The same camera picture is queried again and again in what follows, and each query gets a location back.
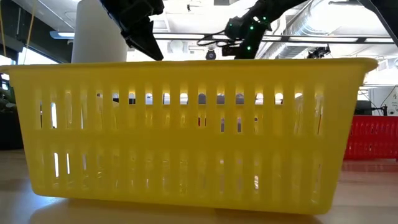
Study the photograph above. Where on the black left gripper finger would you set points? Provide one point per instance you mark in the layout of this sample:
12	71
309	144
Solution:
144	42

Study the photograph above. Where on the yellow plastic basket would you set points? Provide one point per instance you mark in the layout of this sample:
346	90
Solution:
186	140

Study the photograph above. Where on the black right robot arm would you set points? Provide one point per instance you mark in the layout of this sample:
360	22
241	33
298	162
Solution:
280	6

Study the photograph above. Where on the white shade wooden base lamp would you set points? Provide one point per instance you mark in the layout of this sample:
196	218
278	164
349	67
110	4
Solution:
96	34

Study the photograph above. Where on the rectangular ceiling light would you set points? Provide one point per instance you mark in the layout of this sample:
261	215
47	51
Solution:
62	35

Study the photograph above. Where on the black computer monitor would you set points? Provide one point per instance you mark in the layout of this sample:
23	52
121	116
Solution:
363	108

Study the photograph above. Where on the red plastic basket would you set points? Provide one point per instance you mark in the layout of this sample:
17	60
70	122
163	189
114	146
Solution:
373	138

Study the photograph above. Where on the green plant in black pot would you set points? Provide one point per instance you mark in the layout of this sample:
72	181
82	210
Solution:
9	130

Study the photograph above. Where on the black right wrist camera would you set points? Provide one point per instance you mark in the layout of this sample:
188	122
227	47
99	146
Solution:
230	51

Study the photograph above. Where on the black round overhead camera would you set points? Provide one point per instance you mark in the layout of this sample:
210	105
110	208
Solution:
211	55

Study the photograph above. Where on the black overhead rail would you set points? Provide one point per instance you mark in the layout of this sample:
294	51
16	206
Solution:
207	36

